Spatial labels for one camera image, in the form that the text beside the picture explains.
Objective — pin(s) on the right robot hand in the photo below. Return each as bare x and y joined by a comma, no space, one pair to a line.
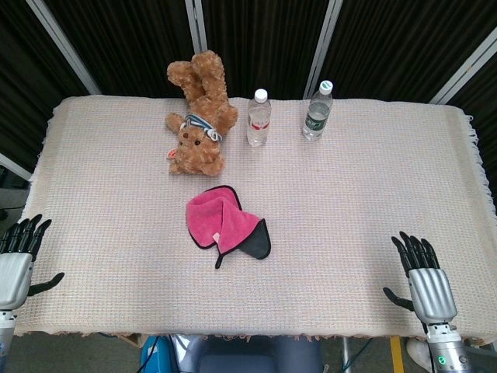
433,295

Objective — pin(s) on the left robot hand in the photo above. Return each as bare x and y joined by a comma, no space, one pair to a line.
11,276

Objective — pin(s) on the pink cloth with black trim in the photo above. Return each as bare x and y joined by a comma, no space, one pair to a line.
206,217

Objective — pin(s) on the white rounded object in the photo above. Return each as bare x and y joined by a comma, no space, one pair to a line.
417,351

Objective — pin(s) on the metal table leg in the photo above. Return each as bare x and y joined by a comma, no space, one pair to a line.
345,355

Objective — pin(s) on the beige woven tablecloth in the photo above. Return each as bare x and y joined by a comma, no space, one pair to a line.
349,213

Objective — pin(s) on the blue plastic object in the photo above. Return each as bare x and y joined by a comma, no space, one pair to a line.
153,357

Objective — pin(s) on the dark pleated curtain panel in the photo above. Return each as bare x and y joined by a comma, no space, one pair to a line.
23,77
264,39
485,116
136,39
396,46

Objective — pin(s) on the grey-blue robot torso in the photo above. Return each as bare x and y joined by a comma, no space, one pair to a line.
252,357

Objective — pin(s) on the water bottle green cap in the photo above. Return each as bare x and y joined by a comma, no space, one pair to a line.
316,116

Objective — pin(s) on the brown teddy bear plush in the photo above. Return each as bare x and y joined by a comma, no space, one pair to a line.
198,151

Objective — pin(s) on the water bottle white cap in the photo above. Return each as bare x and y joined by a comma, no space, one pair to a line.
258,124

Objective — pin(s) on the white screen frame post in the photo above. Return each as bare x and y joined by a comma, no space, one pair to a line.
466,72
326,39
62,42
15,167
196,27

